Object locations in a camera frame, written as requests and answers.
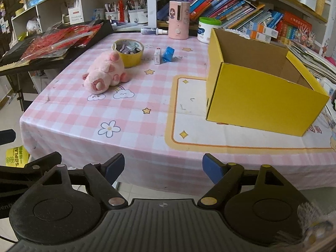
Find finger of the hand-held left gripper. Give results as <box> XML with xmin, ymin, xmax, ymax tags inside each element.
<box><xmin>0</xmin><ymin>129</ymin><xmax>16</xmax><ymax>145</ymax></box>
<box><xmin>0</xmin><ymin>151</ymin><xmax>62</xmax><ymax>182</ymax></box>

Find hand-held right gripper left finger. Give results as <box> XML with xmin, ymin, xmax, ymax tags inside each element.
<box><xmin>37</xmin><ymin>153</ymin><xmax>129</xmax><ymax>211</ymax></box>

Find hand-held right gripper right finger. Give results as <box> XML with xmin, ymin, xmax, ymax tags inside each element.
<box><xmin>197</xmin><ymin>153</ymin><xmax>292</xmax><ymax>211</ymax></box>

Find yellow cardboard box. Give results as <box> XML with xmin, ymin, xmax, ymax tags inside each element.
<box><xmin>205</xmin><ymin>27</ymin><xmax>330</xmax><ymax>137</ymax></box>

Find pink pig plush toy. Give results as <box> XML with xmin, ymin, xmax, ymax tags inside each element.
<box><xmin>82</xmin><ymin>50</ymin><xmax>130</xmax><ymax>94</ymax></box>

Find blue crinkled packet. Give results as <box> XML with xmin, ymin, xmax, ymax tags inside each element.
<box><xmin>162</xmin><ymin>46</ymin><xmax>175</xmax><ymax>63</ymax></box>

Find pink checked tablecloth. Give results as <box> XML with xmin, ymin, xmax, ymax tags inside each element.
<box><xmin>22</xmin><ymin>28</ymin><xmax>336</xmax><ymax>198</ymax></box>

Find yellow tape roll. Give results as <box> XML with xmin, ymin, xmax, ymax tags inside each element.
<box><xmin>111</xmin><ymin>39</ymin><xmax>144</xmax><ymax>68</ymax></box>

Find pile of red packets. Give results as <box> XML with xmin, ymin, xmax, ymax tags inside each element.
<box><xmin>19</xmin><ymin>23</ymin><xmax>103</xmax><ymax>61</ymax></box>

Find grey fuzzy sleeve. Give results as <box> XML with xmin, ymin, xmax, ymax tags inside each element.
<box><xmin>298</xmin><ymin>202</ymin><xmax>334</xmax><ymax>245</ymax></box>

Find white jar with green lid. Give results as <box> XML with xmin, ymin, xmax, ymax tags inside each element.
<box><xmin>197</xmin><ymin>17</ymin><xmax>223</xmax><ymax>45</ymax></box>

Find dark spray bottle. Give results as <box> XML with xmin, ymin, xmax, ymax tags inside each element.
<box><xmin>140</xmin><ymin>27</ymin><xmax>168</xmax><ymax>35</ymax></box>

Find white labelled box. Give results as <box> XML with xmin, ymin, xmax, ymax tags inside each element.
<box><xmin>68</xmin><ymin>6</ymin><xmax>84</xmax><ymax>24</ymax></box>

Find orange and blue carton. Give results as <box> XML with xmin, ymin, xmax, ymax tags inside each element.
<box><xmin>249</xmin><ymin>20</ymin><xmax>279</xmax><ymax>39</ymax></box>
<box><xmin>243</xmin><ymin>27</ymin><xmax>272</xmax><ymax>44</ymax></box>

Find stack of magazines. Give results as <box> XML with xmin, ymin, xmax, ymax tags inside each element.
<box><xmin>287</xmin><ymin>40</ymin><xmax>336</xmax><ymax>85</ymax></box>

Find white pen holder cup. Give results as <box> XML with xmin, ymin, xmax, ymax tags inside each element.
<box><xmin>105</xmin><ymin>1</ymin><xmax>120</xmax><ymax>22</ymax></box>
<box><xmin>127</xmin><ymin>0</ymin><xmax>148</xmax><ymax>24</ymax></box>

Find pink humidifier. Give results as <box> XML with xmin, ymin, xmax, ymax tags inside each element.
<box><xmin>168</xmin><ymin>0</ymin><xmax>191</xmax><ymax>39</ymax></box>

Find red boxed book set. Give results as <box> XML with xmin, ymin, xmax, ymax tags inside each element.
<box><xmin>275</xmin><ymin>12</ymin><xmax>313</xmax><ymax>48</ymax></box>

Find row of leaning books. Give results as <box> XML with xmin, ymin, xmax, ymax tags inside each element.
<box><xmin>157</xmin><ymin>0</ymin><xmax>284</xmax><ymax>30</ymax></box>

